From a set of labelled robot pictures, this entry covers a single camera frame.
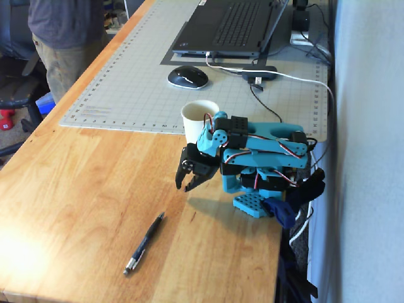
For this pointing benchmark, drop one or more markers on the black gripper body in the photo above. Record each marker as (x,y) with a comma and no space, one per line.
(196,167)

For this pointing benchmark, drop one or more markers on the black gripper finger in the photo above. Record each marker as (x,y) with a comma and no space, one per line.
(199,182)
(184,168)

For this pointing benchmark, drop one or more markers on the dark blue pen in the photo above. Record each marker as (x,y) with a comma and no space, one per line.
(143,244)

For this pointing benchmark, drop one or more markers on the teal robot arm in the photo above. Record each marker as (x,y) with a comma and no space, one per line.
(268,129)

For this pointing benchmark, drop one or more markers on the white ceramic mug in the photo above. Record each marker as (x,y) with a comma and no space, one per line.
(192,126)

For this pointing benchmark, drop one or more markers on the dark blue table clamp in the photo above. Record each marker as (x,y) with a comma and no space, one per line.
(281,211)

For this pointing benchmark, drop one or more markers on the black computer mouse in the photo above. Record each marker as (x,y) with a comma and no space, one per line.
(187,77)

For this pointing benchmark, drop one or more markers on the grey gridded cutting mat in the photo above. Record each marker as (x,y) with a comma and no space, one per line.
(132,79)

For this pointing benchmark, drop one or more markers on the black usb hub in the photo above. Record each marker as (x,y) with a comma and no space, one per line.
(259,72)

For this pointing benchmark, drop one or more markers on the dark grey laptop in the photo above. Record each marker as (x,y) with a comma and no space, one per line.
(233,25)

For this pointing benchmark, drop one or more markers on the blue plastic box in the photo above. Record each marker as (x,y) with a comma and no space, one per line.
(45,104)

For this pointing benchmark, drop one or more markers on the shelf with small clutter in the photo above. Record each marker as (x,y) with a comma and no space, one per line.
(116,22)

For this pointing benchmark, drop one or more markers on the black office chair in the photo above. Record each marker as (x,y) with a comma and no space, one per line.
(15,94)

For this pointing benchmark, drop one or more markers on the red dumbbell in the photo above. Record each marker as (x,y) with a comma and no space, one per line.
(6,121)

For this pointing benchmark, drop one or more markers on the person in grey shirt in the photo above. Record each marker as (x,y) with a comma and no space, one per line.
(63,25)

